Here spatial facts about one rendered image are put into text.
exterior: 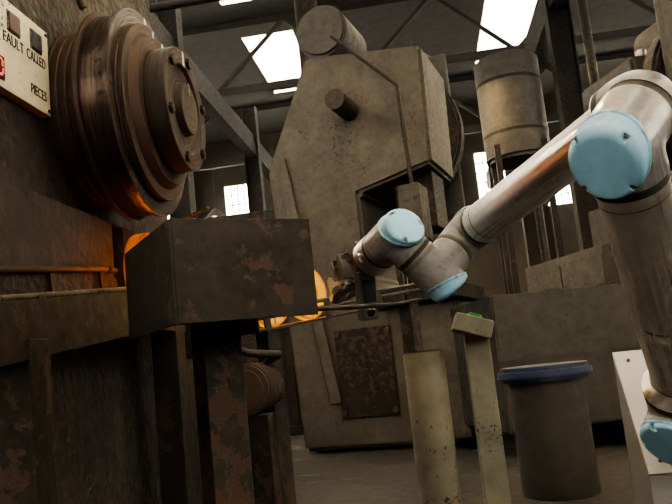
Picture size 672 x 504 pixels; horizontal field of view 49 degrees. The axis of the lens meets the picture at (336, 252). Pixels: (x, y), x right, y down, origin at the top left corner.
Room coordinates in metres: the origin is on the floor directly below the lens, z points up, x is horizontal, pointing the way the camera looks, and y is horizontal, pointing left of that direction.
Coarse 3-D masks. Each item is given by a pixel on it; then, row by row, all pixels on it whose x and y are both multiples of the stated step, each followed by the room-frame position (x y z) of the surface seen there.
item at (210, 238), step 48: (144, 240) 1.05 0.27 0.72; (192, 240) 0.95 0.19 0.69; (240, 240) 0.99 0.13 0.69; (288, 240) 1.02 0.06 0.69; (144, 288) 1.07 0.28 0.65; (192, 288) 0.95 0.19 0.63; (240, 288) 0.98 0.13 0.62; (288, 288) 1.02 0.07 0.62; (192, 336) 1.13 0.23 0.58; (240, 336) 1.11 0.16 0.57; (240, 384) 1.11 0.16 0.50; (240, 432) 1.11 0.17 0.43; (240, 480) 1.10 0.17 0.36
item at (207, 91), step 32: (160, 0) 10.38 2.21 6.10; (544, 0) 9.68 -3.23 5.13; (160, 32) 9.64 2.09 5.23; (544, 32) 10.44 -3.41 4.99; (192, 64) 11.05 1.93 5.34; (576, 64) 9.69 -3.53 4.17; (576, 96) 9.74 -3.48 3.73; (224, 128) 13.26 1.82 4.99; (256, 128) 15.23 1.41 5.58; (256, 160) 15.33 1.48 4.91; (192, 192) 10.37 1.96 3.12; (256, 192) 15.33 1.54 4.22; (576, 192) 9.76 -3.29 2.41; (576, 224) 9.84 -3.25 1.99
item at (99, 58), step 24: (96, 24) 1.46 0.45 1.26; (120, 24) 1.48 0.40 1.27; (96, 48) 1.42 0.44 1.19; (96, 72) 1.41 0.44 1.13; (96, 96) 1.41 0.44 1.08; (96, 120) 1.42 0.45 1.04; (96, 144) 1.44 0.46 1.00; (120, 144) 1.44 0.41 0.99; (120, 168) 1.47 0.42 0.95; (120, 192) 1.53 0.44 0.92; (144, 192) 1.55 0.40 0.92
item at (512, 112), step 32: (480, 64) 9.93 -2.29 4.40; (512, 64) 9.69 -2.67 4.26; (480, 96) 10.03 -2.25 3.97; (512, 96) 9.69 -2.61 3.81; (512, 128) 9.70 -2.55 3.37; (544, 128) 9.82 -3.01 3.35; (512, 160) 10.00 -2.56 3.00; (544, 224) 10.45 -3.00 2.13; (512, 256) 9.82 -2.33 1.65; (544, 256) 10.09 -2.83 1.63; (512, 288) 10.44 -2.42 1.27
